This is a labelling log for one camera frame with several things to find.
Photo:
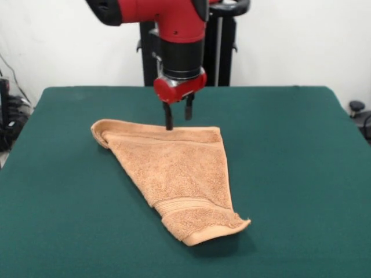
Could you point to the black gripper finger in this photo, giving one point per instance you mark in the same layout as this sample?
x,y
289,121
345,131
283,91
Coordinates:
x,y
189,108
168,117

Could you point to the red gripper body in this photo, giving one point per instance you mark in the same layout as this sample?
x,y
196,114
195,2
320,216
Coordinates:
x,y
179,89

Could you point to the tan terry towel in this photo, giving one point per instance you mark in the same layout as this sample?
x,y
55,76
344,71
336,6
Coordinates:
x,y
174,173

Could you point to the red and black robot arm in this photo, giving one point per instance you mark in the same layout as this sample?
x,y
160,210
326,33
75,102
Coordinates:
x,y
179,23

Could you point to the dark green table cloth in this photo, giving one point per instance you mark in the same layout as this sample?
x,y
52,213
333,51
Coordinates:
x,y
72,188

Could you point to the black equipment pile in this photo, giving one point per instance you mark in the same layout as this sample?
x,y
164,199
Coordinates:
x,y
11,116

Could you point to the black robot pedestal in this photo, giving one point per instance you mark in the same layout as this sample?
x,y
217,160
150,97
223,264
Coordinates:
x,y
226,58

